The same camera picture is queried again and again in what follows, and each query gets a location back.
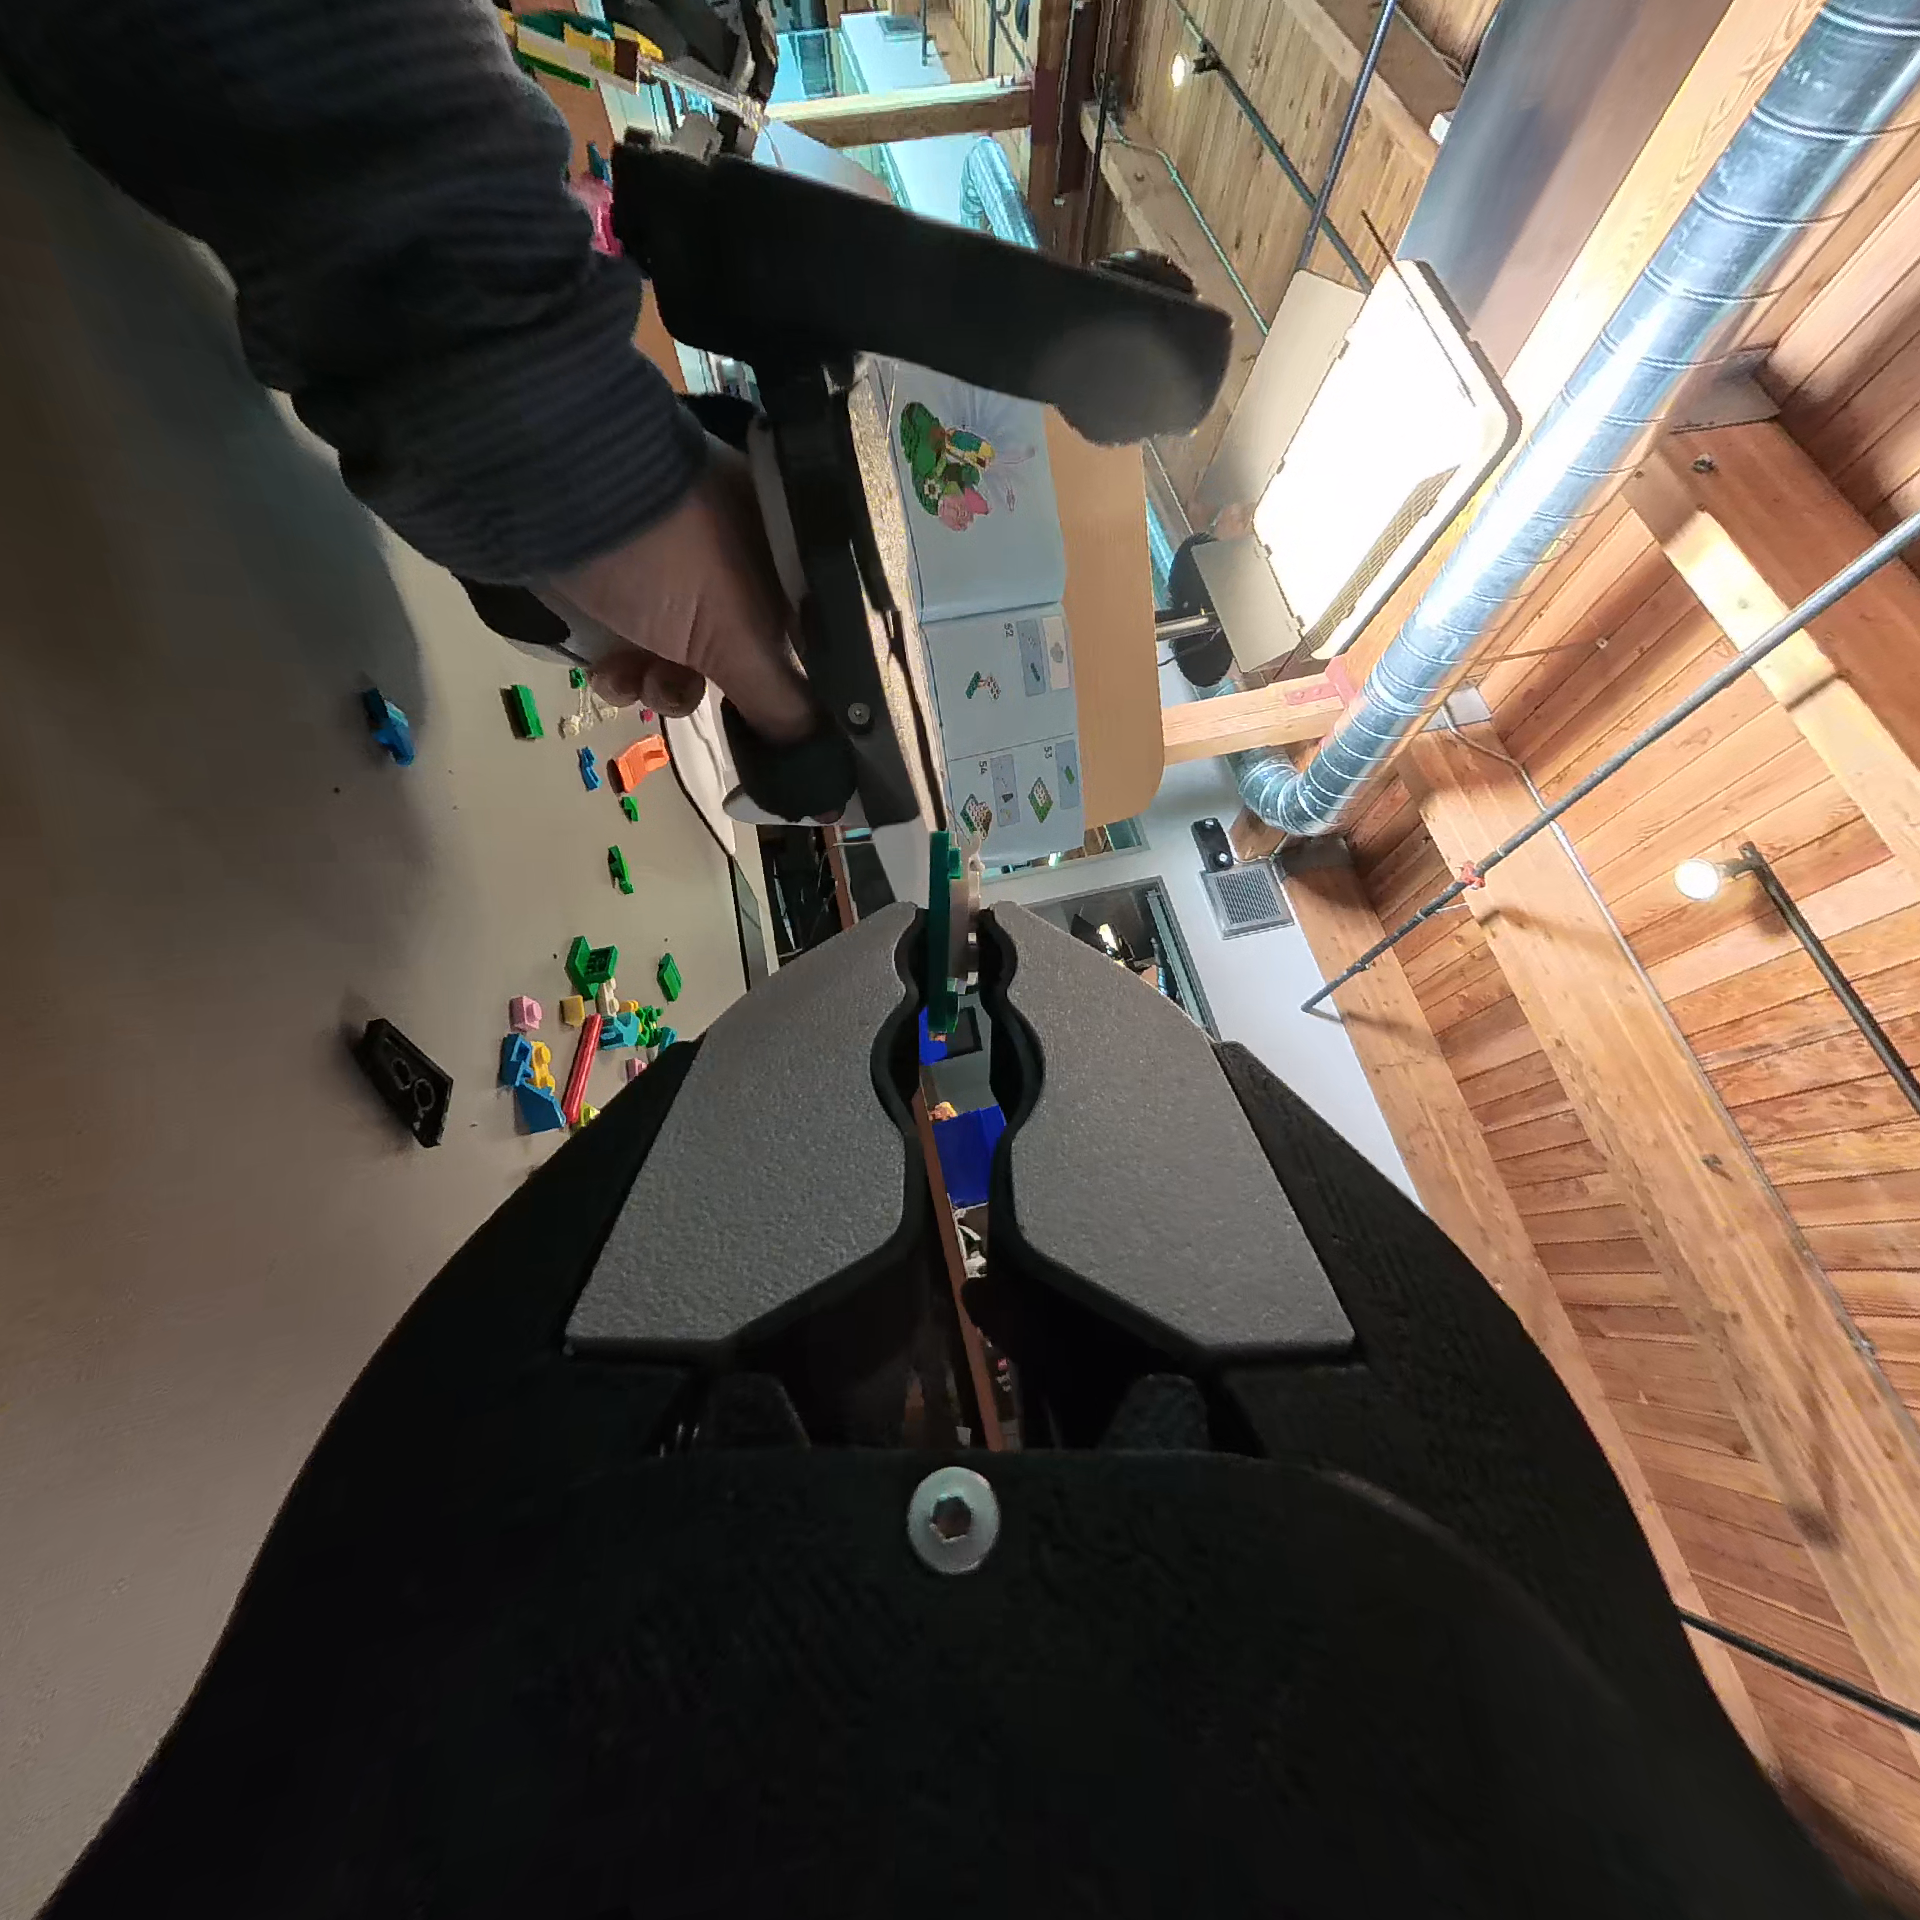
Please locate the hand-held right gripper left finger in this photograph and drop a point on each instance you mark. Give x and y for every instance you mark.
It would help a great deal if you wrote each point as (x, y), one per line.
(751, 1173)

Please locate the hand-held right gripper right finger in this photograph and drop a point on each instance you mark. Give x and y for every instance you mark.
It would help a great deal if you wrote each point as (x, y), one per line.
(1170, 1184)

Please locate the green toy brick plate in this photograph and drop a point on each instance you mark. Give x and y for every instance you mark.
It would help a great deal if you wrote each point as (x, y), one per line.
(943, 934)

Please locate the person's left forearm dark sleeve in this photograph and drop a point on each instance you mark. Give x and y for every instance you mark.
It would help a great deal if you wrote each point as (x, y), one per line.
(390, 255)

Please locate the grey desk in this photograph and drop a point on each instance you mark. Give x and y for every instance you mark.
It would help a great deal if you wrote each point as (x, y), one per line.
(181, 1048)

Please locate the person's left hand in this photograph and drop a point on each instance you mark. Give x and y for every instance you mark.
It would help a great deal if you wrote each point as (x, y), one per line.
(692, 586)

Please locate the blue storage bin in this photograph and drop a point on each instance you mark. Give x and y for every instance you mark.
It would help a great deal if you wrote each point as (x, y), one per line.
(970, 1149)

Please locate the heap of colourful toy bricks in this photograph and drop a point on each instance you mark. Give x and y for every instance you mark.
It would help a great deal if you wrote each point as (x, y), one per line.
(594, 1036)

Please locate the pink toy brick flower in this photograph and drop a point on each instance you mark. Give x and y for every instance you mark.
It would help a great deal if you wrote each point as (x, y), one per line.
(603, 209)

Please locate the black plate with two holes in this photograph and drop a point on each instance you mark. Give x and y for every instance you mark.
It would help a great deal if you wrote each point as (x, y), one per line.
(403, 1080)

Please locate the ceiling spotlight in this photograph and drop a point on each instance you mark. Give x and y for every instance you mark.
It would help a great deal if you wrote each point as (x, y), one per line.
(1187, 68)

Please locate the brick instruction booklet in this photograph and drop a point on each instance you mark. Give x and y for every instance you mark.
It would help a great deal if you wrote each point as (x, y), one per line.
(999, 674)

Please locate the wooden booklet stand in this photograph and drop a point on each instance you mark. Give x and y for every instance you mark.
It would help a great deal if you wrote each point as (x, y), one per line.
(1121, 628)

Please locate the white tray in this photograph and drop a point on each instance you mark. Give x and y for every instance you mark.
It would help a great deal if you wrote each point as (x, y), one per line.
(700, 764)

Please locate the green toy brick garden build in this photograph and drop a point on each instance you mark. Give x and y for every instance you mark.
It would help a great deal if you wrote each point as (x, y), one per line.
(563, 33)

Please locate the orange toy brick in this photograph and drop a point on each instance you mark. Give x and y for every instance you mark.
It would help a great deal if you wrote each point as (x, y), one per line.
(637, 759)

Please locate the grey conduit pipe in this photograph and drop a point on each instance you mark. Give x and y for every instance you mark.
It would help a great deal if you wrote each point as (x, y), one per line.
(1347, 133)

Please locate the wooden ceiling beam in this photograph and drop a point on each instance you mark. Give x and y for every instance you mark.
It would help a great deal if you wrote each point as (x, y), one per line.
(1260, 719)

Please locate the pile of small toy bricks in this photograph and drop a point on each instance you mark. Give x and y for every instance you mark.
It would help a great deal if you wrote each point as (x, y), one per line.
(588, 704)

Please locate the studio light panel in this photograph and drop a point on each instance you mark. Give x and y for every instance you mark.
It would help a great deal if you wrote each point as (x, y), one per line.
(1377, 448)

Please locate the black metal rod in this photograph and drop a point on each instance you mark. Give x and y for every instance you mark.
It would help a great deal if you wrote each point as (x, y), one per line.
(1621, 751)

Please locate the wall vent grille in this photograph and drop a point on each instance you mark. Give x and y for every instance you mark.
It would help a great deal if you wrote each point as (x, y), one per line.
(1246, 896)

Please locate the small black wall device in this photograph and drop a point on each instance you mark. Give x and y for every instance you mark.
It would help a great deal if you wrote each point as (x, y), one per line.
(1208, 840)

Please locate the wall spot lamp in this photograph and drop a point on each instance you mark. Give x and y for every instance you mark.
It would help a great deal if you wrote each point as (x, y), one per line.
(1700, 878)

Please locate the silver spiral air duct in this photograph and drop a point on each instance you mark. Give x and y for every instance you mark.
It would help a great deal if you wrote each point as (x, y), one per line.
(1545, 448)

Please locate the grey flat metal duct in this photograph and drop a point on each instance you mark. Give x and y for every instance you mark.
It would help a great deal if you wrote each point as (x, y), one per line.
(1561, 133)

